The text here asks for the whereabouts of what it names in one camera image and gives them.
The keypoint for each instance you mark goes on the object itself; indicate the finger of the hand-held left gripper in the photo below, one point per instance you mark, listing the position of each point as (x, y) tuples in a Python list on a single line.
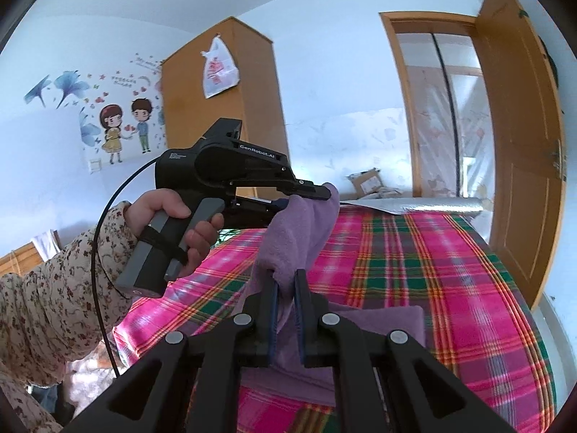
[(257, 209), (288, 187)]

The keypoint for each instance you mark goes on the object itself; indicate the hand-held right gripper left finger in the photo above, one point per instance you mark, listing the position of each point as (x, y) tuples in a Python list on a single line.
[(273, 324)]

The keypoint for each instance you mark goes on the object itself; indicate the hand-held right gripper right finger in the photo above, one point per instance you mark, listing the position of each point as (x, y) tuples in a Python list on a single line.
[(299, 324)]

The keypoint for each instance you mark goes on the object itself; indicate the purple fleece garment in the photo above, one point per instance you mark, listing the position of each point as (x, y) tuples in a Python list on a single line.
[(297, 234)]

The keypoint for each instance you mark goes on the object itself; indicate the person's left forearm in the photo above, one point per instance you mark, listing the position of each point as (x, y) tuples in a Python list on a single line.
[(58, 297)]

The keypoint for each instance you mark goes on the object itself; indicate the person's left hand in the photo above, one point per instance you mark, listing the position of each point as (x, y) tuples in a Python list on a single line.
[(153, 200)]

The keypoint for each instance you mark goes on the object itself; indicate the wooden wardrobe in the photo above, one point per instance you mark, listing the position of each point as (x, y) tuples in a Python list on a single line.
[(261, 112)]

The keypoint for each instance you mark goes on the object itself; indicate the cardboard box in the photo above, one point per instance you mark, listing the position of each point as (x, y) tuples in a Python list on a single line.
[(369, 182)]

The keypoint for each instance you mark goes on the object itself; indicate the white plastic bag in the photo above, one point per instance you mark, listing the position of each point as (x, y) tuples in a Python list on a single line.
[(218, 70)]

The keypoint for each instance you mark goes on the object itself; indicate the pink plaid bed sheet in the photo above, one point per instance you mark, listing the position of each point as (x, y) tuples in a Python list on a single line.
[(428, 288)]

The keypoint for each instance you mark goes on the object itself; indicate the silver foil mat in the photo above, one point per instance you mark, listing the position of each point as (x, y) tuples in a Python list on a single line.
[(428, 206)]

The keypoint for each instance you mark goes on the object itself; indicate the clear plastic curtain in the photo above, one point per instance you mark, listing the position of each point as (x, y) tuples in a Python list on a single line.
[(428, 121)]

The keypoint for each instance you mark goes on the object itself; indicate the black pole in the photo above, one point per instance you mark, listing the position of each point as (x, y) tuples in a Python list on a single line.
[(450, 112)]

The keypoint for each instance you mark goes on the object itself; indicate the wooden door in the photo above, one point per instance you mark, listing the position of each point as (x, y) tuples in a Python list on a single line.
[(518, 144)]

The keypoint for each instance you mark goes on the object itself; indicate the person's floral clothing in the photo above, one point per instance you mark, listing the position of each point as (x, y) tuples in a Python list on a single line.
[(22, 406)]

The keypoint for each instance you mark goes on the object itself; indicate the cartoon couple wall sticker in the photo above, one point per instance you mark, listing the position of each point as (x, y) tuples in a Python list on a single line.
[(121, 131)]

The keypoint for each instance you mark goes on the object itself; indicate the white wall socket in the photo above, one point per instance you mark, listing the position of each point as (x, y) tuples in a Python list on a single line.
[(94, 166)]

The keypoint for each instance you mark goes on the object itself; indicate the wooden door frame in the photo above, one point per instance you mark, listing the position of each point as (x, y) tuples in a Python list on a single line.
[(396, 99)]

